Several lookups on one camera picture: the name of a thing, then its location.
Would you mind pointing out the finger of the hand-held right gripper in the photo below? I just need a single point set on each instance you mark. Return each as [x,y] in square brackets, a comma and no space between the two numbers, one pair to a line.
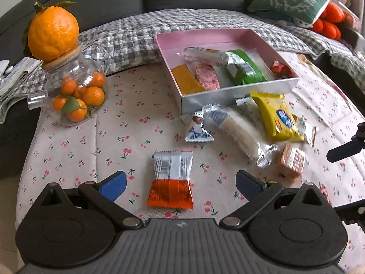
[355,215]
[348,148]

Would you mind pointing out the orange plush toy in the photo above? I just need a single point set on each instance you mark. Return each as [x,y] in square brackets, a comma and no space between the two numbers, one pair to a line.
[328,22]

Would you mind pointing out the silver cracker snack packet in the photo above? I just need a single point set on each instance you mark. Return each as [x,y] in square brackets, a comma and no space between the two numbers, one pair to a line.
[306,131]

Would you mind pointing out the clear rice cracker packet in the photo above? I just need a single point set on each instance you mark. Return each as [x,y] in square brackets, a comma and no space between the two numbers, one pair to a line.
[239,131]

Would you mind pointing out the grey checked blanket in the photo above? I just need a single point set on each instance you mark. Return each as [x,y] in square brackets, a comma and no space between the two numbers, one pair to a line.
[128,37]

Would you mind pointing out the yellow snack packet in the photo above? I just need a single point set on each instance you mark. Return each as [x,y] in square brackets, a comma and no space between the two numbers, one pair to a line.
[278,117]

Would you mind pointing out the long white cookie packet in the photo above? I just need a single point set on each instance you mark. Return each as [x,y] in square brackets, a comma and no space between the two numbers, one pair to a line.
[204,54]

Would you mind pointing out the printed table cover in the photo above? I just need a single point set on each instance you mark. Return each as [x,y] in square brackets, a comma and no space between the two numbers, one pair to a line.
[322,71]

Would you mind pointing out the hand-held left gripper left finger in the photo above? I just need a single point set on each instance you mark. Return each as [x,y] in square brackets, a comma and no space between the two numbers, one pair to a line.
[113,186]

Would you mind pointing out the green coral print cushion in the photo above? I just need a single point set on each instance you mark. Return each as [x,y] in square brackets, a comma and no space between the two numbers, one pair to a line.
[290,1]

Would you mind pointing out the pile of small tangerines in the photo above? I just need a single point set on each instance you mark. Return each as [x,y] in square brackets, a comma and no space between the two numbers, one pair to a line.
[82,94]

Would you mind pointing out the clear pink wafer packet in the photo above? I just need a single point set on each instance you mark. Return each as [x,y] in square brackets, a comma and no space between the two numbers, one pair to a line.
[292,159]

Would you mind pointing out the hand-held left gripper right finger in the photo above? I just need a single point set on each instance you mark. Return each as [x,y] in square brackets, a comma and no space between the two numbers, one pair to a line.
[249,186]

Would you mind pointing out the orange and white snack packet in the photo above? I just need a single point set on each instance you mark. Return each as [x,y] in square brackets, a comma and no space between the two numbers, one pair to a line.
[171,182]

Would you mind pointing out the pile of papers and bags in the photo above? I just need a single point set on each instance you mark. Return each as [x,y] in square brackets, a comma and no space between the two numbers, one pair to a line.
[14,77]

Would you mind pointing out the gold wafer snack packet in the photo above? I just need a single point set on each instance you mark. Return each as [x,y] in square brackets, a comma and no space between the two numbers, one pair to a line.
[186,81]

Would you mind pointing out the cherry print tablecloth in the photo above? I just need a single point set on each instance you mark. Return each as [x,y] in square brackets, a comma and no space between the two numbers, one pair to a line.
[99,148]

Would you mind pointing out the large orange with leaves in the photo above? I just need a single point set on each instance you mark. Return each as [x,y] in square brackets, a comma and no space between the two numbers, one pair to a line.
[52,32]

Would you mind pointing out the green snack packet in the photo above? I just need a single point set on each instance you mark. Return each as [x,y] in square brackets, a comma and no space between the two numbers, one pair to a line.
[245,68]

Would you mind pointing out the white plush toy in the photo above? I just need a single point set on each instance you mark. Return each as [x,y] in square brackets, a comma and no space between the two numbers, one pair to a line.
[302,22]

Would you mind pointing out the pink cardboard box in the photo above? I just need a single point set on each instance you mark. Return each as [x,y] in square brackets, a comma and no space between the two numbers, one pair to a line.
[205,102]

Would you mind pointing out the red candy packet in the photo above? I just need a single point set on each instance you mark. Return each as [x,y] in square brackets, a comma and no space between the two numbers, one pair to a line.
[281,69]

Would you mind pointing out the pink nougat snack packet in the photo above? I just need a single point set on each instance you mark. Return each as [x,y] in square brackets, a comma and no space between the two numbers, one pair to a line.
[208,77]

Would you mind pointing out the pale translucent snack packet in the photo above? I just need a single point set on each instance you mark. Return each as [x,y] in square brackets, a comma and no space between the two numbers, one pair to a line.
[245,105]

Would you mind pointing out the small blue white candy packet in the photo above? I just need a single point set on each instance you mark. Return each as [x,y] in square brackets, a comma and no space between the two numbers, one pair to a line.
[198,131]

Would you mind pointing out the glass teapot with wooden lid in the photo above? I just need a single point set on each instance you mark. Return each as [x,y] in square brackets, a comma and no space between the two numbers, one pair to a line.
[85,68]

